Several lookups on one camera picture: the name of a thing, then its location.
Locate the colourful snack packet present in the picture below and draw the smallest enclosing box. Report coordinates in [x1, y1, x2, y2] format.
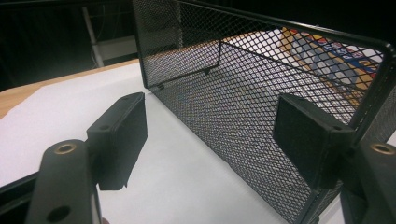
[278, 27, 385, 106]

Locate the white metal stand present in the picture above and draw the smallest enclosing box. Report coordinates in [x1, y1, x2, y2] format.
[81, 7, 139, 68]

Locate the white sheet table cover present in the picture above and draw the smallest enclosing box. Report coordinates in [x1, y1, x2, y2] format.
[0, 61, 396, 224]

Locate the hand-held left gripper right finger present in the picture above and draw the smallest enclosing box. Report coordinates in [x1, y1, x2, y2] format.
[272, 93, 396, 224]

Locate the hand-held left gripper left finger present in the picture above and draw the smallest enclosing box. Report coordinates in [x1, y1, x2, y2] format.
[25, 91, 149, 224]

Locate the black wire mesh basket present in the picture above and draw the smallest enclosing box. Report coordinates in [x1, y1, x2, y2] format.
[132, 0, 396, 224]

